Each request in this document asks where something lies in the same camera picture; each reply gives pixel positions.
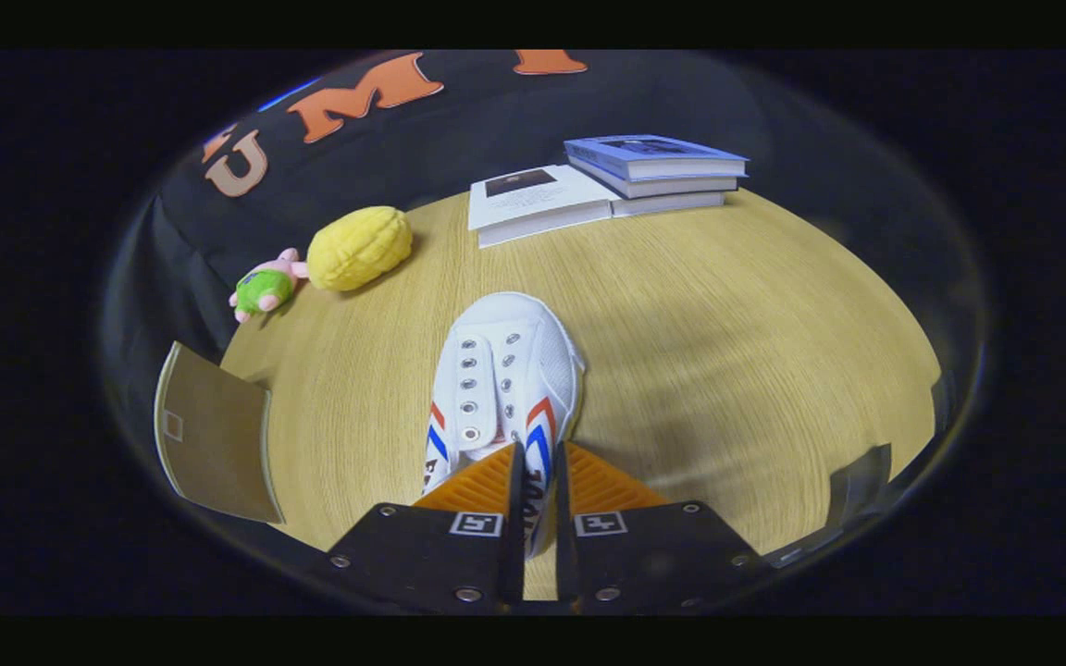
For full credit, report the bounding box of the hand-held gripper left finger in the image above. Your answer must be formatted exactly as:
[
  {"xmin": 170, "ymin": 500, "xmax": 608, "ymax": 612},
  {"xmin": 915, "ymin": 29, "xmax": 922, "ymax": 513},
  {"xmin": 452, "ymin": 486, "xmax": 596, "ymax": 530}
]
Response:
[{"xmin": 328, "ymin": 440, "xmax": 527, "ymax": 616}]

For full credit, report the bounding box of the white book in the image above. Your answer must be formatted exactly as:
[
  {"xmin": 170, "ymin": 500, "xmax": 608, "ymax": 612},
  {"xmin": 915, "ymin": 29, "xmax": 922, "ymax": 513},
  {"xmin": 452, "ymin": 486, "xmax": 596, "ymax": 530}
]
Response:
[{"xmin": 467, "ymin": 164, "xmax": 622, "ymax": 249}]

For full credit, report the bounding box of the green and pink plush toy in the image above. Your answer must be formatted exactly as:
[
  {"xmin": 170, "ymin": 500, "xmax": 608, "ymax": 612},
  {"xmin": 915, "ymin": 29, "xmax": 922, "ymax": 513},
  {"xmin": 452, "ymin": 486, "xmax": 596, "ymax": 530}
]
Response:
[{"xmin": 229, "ymin": 247, "xmax": 310, "ymax": 324}]

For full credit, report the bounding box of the black backdrop cloth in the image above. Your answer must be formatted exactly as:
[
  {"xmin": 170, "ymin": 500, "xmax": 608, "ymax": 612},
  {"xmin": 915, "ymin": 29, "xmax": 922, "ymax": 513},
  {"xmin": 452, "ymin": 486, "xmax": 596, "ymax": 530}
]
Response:
[{"xmin": 98, "ymin": 50, "xmax": 992, "ymax": 593}]

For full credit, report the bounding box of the white striped shoe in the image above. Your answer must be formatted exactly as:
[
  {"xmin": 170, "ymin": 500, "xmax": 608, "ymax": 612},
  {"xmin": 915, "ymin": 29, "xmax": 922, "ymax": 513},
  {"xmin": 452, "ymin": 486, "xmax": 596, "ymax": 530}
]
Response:
[{"xmin": 422, "ymin": 291, "xmax": 587, "ymax": 561}]

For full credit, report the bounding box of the brown fabric storage box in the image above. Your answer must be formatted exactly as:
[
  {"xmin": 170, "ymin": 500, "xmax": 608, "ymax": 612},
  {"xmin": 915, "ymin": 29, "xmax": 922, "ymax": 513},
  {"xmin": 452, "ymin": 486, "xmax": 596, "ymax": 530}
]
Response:
[{"xmin": 154, "ymin": 340, "xmax": 286, "ymax": 525}]

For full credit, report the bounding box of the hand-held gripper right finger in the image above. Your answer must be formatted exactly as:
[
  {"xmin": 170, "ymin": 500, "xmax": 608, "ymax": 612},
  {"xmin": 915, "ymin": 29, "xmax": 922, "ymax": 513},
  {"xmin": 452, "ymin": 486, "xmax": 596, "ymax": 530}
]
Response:
[{"xmin": 553, "ymin": 440, "xmax": 770, "ymax": 616}]

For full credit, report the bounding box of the yellow plush toy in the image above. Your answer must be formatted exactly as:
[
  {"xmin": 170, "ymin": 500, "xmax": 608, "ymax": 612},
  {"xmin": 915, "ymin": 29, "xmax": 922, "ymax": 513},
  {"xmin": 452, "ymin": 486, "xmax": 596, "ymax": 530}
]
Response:
[{"xmin": 306, "ymin": 205, "xmax": 414, "ymax": 293}]

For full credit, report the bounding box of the blue book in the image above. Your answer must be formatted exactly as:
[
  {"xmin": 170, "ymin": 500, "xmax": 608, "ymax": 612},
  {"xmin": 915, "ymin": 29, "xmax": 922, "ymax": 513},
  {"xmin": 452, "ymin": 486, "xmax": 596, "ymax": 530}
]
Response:
[
  {"xmin": 579, "ymin": 174, "xmax": 739, "ymax": 219},
  {"xmin": 564, "ymin": 134, "xmax": 750, "ymax": 183}
]

